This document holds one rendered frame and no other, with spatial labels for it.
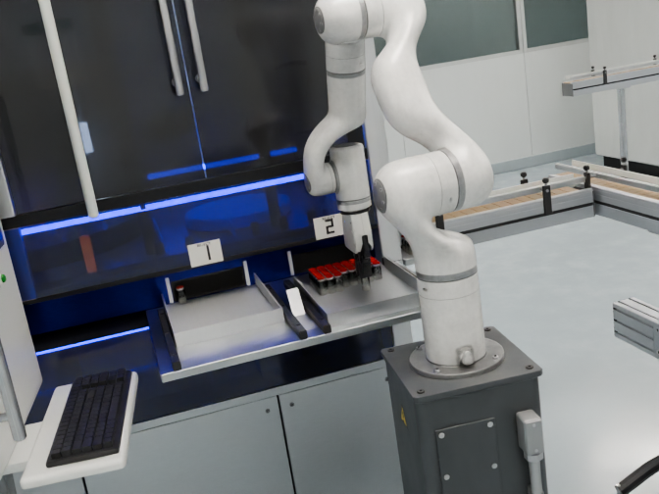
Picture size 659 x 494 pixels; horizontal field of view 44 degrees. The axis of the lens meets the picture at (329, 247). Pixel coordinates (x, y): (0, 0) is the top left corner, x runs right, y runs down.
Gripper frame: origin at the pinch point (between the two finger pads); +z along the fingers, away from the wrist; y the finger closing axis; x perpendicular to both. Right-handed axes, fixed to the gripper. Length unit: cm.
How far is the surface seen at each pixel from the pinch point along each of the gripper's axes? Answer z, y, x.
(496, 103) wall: 32, -479, 280
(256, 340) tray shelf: 6.1, 15.8, -32.0
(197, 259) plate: -6.8, -17.6, -38.9
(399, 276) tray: 5.5, -3.0, 10.2
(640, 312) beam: 40, -18, 92
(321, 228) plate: -7.8, -17.8, -5.1
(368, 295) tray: 5.9, 4.3, -1.0
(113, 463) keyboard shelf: 14, 40, -67
